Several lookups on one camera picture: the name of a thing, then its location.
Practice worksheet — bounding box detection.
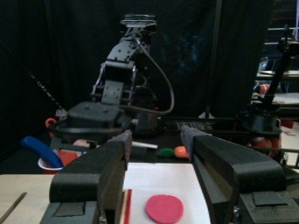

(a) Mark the white cutting board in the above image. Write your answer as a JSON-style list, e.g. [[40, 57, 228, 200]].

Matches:
[[123, 162, 212, 224]]

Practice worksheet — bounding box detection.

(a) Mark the pink flat dough disc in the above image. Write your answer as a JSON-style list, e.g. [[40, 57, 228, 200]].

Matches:
[[144, 193, 186, 224]]

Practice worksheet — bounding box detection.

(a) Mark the red plastic cup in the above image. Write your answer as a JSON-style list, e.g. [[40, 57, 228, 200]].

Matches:
[[36, 149, 80, 175]]

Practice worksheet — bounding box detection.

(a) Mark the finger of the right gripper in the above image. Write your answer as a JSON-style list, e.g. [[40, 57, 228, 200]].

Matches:
[[131, 141, 160, 150], [72, 138, 94, 148]]

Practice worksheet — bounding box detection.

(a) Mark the orange toy food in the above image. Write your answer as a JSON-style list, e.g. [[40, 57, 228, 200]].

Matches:
[[172, 145, 192, 159]]

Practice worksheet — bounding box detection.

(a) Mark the vertical metal frame pole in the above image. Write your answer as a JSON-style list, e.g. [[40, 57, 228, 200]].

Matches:
[[198, 0, 224, 120]]

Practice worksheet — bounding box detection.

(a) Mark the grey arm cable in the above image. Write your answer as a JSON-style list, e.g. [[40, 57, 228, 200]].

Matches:
[[132, 31, 176, 116]]

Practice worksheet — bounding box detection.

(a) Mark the red drawer with wooden knob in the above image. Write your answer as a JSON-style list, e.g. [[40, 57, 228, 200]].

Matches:
[[123, 188, 134, 224]]

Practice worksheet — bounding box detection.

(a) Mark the diagonal wire with turnbuckle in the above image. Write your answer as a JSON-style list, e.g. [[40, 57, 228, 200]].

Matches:
[[30, 73, 68, 112]]

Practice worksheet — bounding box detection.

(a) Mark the green toy food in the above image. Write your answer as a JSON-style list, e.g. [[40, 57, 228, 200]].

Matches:
[[155, 147, 175, 158]]

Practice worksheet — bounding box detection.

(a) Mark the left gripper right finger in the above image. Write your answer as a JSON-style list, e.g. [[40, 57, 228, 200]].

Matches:
[[180, 124, 288, 224]]

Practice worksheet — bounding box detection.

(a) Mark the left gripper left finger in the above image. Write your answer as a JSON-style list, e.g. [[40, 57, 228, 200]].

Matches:
[[50, 129, 135, 224]]

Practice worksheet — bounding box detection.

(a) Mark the blue utensil handle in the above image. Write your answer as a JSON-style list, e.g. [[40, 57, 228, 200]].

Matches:
[[20, 136, 64, 169]]

